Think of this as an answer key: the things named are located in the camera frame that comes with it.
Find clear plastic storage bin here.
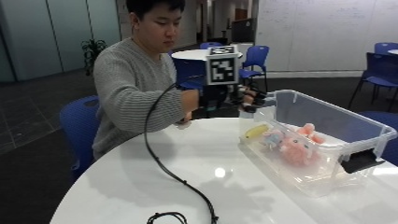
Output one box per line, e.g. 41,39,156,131
237,89,398,198

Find yellow toy banana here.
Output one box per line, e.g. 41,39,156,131
242,123,270,140

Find white cube with black markers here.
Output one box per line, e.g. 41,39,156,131
205,45,241,86

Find light blue plush toy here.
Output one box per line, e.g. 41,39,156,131
259,129,287,151

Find pink plush toy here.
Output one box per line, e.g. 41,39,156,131
278,122,327,168

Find dark screen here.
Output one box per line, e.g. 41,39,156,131
230,18,255,44

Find whiteboard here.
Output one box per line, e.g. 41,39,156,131
254,0,398,73

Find the person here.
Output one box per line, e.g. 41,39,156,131
90,0,201,161

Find green potted plant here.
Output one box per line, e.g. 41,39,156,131
80,38,108,77

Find black cable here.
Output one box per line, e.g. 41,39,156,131
142,82,219,224

